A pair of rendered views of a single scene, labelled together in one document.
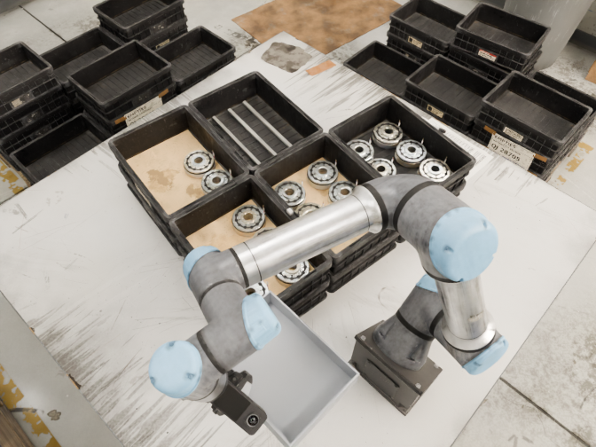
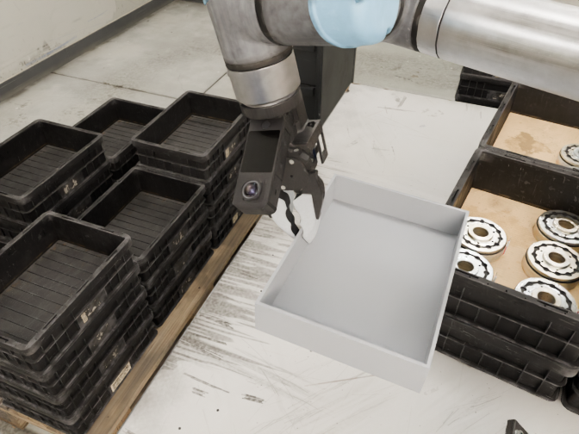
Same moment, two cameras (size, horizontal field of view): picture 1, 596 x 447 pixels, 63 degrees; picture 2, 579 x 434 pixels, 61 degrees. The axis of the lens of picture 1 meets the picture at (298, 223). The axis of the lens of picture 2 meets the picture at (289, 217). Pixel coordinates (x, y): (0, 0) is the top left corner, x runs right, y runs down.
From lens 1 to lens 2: 65 cm
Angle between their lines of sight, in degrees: 46
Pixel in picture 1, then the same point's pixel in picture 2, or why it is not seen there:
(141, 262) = (424, 192)
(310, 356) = (413, 309)
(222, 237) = (513, 219)
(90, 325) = not seen: hidden behind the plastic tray
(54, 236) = (396, 128)
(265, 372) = (351, 263)
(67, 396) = not seen: hidden behind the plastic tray
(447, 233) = not seen: outside the picture
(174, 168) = (550, 147)
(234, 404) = (259, 155)
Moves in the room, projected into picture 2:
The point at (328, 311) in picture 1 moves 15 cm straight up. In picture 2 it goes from (531, 416) to (562, 369)
